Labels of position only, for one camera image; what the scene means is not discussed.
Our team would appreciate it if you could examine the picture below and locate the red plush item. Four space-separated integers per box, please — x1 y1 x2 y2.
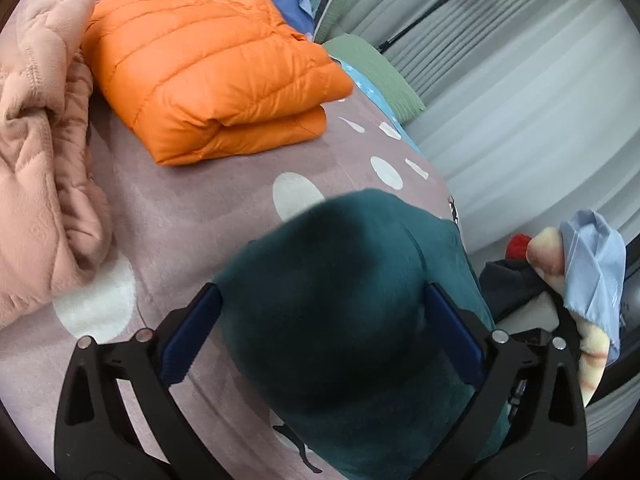
505 232 534 262

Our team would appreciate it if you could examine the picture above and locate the grey curtain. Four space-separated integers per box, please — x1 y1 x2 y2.
325 0 640 461

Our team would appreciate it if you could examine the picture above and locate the dark cloth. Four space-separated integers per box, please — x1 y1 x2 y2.
478 259 552 322

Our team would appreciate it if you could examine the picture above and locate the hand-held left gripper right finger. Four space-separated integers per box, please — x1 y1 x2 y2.
410 281 589 480

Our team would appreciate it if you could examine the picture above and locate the pink quilted fleece garment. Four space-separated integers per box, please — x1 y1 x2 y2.
0 0 114 329

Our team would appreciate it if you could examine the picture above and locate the green pillow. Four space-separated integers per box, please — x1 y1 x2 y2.
321 33 427 124

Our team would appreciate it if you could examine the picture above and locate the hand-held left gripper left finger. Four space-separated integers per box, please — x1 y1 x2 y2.
52 282 232 480

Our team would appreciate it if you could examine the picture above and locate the white cloth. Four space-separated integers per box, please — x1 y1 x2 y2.
499 291 562 332

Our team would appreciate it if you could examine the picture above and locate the light blue cloth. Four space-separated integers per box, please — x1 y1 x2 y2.
558 208 627 366

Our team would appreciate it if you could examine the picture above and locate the mauve bed sheet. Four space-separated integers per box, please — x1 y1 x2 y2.
0 94 464 480

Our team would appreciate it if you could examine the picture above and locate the dark green sweater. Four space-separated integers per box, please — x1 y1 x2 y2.
212 187 512 480

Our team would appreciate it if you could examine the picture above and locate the light blue dotted sheet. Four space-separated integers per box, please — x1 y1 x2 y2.
339 59 422 152

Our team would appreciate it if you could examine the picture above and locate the orange down jacket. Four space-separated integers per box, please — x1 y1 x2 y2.
80 0 357 167

